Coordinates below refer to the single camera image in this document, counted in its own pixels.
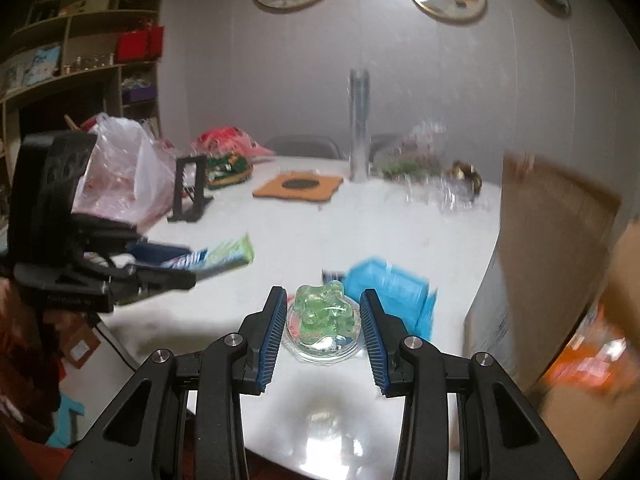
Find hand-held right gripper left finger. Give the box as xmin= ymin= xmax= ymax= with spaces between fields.
xmin=60 ymin=286 xmax=288 ymax=480

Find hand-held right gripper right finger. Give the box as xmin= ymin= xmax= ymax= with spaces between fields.
xmin=359 ymin=289 xmax=583 ymax=480

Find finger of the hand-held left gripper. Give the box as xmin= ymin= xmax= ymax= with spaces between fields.
xmin=126 ymin=239 xmax=193 ymax=263
xmin=112 ymin=265 xmax=197 ymax=303

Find blue snack packet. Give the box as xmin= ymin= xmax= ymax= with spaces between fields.
xmin=345 ymin=257 xmax=438 ymax=341

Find green jelly cup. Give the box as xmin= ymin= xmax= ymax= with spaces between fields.
xmin=281 ymin=282 xmax=365 ymax=365

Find green and clear snack packet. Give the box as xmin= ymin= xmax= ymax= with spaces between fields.
xmin=160 ymin=234 xmax=255 ymax=281

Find orange snack packet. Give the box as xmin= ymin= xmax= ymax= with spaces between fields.
xmin=542 ymin=305 xmax=631 ymax=396

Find black phone stand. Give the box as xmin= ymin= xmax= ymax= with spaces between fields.
xmin=166 ymin=155 xmax=215 ymax=223

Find white and pink plastic bag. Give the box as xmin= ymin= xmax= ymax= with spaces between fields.
xmin=72 ymin=112 xmax=176 ymax=231

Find small brown cardboard box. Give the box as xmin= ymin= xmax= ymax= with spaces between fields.
xmin=60 ymin=317 xmax=101 ymax=371

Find green and gold snack bag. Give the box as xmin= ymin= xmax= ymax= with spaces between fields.
xmin=205 ymin=152 xmax=253 ymax=190

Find orange coaster mat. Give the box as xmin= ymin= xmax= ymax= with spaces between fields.
xmin=252 ymin=171 xmax=345 ymax=203

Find pink snack bag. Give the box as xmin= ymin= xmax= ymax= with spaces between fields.
xmin=191 ymin=126 xmax=276 ymax=158

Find dark red clothing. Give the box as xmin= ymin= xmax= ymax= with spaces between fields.
xmin=0 ymin=280 xmax=61 ymax=441

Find purple box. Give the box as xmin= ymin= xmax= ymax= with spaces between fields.
xmin=122 ymin=85 xmax=156 ymax=106

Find light blue picture box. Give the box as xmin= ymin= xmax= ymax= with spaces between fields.
xmin=22 ymin=45 xmax=62 ymax=83

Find crumpled clear plastic wrap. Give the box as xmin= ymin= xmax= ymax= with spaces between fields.
xmin=402 ymin=175 xmax=481 ymax=213

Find light blue item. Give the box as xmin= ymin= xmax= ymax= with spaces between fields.
xmin=47 ymin=395 xmax=86 ymax=446

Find grey chair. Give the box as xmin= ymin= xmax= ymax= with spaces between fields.
xmin=370 ymin=132 xmax=401 ymax=161
xmin=262 ymin=135 xmax=343 ymax=160

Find clear bag with greens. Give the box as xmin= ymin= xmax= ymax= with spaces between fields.
xmin=377 ymin=122 xmax=448 ymax=181

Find gold foil wrapper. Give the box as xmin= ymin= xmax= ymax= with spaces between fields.
xmin=447 ymin=160 xmax=483 ymax=196

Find red boxes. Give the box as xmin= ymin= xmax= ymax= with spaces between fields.
xmin=116 ymin=26 xmax=165 ymax=61

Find wooden shelf unit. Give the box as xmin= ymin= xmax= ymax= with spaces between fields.
xmin=0 ymin=0 xmax=166 ymax=161

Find roll of clear film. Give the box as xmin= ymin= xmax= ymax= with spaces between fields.
xmin=348 ymin=67 xmax=372 ymax=182

